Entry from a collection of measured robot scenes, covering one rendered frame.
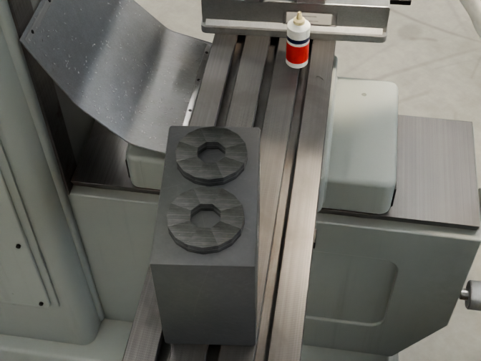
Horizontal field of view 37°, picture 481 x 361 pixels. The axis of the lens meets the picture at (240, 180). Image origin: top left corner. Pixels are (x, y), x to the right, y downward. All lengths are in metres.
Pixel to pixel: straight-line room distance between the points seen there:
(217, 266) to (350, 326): 0.89
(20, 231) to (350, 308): 0.71
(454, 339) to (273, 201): 1.07
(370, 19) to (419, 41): 1.52
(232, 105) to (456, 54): 1.72
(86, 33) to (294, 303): 0.62
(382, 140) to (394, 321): 0.46
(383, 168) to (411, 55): 1.54
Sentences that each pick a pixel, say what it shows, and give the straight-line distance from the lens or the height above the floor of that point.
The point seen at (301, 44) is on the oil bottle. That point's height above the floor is 0.96.
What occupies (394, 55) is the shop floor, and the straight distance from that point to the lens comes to 2.81.
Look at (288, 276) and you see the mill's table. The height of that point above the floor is 0.90.
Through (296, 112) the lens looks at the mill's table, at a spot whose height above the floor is 0.88.
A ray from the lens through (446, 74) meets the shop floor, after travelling 2.77.
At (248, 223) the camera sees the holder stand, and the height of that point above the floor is 1.09.
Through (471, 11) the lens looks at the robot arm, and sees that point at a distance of 1.04.
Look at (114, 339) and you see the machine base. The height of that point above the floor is 0.20.
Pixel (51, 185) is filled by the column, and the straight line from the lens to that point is 1.41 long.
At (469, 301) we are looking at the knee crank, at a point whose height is 0.49.
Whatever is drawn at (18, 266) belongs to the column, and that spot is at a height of 0.50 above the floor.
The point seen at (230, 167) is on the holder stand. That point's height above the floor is 1.10.
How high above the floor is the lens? 1.76
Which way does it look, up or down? 49 degrees down
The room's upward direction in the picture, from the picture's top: 1 degrees counter-clockwise
